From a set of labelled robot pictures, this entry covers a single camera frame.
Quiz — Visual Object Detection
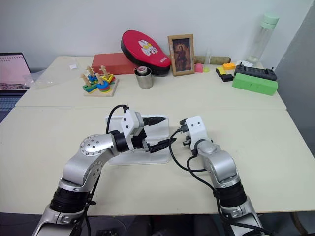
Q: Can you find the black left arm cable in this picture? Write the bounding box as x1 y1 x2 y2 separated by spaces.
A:
105 104 130 135

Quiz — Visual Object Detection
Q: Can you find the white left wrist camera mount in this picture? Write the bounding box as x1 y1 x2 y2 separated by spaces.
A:
120 109 145 151

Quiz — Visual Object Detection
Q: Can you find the open laptop computer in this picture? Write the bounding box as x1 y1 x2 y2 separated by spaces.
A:
0 52 32 91

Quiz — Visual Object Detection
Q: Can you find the wooden colourful stacking toy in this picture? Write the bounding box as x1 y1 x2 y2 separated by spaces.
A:
79 65 119 97

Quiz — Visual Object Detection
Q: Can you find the metal cup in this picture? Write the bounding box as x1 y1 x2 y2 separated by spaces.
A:
134 67 155 89

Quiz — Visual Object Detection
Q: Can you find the clear bottle green cap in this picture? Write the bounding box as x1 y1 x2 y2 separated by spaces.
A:
247 12 280 63

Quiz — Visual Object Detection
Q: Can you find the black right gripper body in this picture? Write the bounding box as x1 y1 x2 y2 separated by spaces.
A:
182 134 192 149

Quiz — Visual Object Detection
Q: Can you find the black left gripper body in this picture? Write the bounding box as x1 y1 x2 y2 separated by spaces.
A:
131 129 152 155

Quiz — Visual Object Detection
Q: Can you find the red rectangular box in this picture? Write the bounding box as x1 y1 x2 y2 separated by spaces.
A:
91 53 138 75

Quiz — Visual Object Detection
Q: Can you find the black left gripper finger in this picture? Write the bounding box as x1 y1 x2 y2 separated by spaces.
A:
147 138 177 154
143 115 166 126

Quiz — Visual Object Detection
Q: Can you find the wooden picture frame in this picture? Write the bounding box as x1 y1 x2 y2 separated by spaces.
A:
167 33 195 77

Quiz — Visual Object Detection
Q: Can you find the green foam block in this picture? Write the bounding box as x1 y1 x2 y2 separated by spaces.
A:
232 72 278 96

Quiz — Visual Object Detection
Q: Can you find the clear plastic bag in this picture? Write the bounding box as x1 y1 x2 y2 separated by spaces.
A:
23 58 84 89

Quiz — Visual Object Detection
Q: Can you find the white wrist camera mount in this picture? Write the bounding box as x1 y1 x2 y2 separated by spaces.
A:
185 115 210 150
120 109 145 151

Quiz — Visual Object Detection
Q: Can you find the red black punching pad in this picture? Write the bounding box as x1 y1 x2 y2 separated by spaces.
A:
120 29 172 77

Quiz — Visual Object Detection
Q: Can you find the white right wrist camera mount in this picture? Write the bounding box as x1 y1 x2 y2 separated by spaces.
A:
185 115 210 150

